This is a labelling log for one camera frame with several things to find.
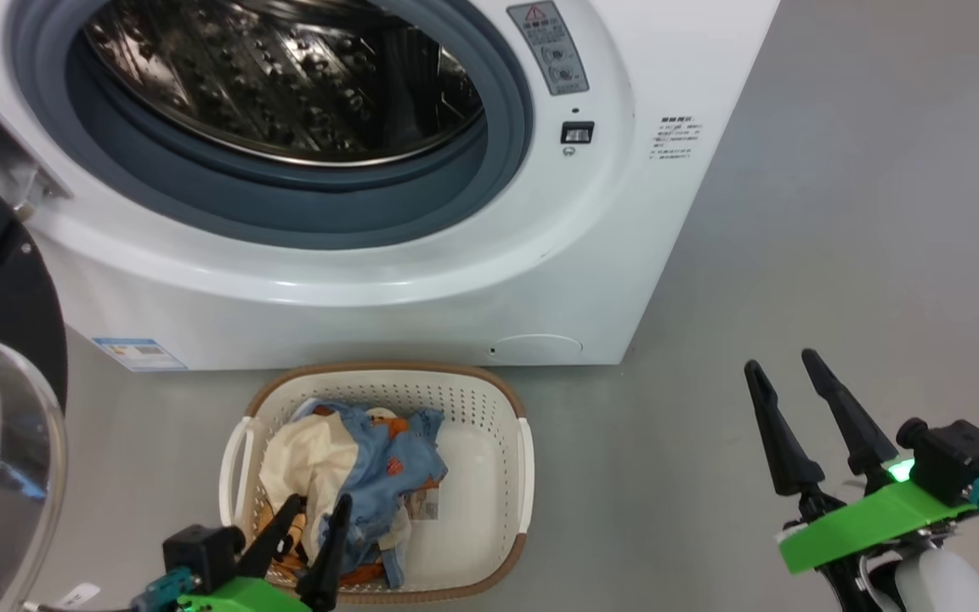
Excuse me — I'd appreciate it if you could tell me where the cream cartoon print garment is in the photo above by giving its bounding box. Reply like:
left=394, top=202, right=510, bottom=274
left=258, top=412, right=359, bottom=562

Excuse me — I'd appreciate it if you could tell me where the white washing machine body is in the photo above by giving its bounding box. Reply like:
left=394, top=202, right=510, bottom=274
left=0, top=0, right=781, bottom=372

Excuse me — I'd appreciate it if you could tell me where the blue energy label sticker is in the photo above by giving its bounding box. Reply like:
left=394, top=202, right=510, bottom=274
left=92, top=337, right=189, bottom=372

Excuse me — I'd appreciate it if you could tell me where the blue denim garment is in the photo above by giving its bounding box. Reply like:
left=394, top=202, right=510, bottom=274
left=290, top=399, right=448, bottom=589

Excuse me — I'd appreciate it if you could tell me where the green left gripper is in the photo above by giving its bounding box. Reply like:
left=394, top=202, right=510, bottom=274
left=177, top=495, right=353, bottom=612

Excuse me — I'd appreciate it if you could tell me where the teal plug left camera cable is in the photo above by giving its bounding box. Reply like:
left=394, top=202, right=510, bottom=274
left=131, top=568, right=197, bottom=611

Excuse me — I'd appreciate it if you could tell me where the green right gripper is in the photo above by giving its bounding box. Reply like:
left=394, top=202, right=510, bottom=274
left=744, top=348, right=979, bottom=575

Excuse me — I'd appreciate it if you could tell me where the cream perforated laundry basket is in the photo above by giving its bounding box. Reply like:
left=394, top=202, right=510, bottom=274
left=218, top=363, right=535, bottom=604

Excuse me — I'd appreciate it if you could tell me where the round white filter cover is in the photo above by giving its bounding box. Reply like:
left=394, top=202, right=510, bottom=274
left=489, top=333, right=584, bottom=365

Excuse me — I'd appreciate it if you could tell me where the washing machine drum opening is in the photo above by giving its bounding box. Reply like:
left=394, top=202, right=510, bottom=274
left=82, top=0, right=486, bottom=167

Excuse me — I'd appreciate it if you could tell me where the grey warning sticker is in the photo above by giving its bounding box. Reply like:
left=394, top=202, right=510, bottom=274
left=506, top=0, right=590, bottom=96

